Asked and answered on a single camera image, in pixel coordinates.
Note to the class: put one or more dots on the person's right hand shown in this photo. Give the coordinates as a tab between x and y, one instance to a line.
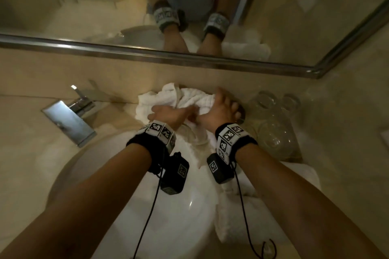
220	113

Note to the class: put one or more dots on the person's left hand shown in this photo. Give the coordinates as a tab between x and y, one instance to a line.
170	114

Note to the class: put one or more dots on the large white towel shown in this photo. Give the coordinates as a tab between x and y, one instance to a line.
164	95

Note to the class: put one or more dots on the small white towel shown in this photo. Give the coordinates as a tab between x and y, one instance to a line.
234	222

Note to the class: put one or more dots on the person's right forearm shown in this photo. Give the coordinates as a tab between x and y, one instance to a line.
304	207

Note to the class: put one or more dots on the person's left forearm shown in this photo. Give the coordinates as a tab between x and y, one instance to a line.
76	207

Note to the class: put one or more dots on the beige marble countertop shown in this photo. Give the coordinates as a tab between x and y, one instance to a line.
24	152

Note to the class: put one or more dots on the small dark soap dish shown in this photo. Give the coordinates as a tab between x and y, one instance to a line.
242	113

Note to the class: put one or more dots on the left marker wrist band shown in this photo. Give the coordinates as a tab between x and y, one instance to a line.
155	137

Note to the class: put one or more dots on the marker wrist band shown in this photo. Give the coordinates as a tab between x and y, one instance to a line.
232	140
155	137

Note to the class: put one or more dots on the right marker wrist band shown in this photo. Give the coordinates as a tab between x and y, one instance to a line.
232	140

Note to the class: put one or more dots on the clear glass tray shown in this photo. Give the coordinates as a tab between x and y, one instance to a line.
252	125

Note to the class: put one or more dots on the chrome faucet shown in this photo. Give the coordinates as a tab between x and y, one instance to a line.
73	122

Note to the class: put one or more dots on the white sink basin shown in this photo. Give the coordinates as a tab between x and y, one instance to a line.
182	222

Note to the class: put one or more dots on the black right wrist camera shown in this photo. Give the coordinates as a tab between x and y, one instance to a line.
218	169

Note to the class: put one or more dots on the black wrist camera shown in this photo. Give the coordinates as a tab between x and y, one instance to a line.
176	173
218	169

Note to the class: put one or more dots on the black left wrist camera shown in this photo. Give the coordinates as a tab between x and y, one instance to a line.
176	173

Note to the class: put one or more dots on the metal framed wall mirror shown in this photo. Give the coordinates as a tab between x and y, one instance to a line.
91	10

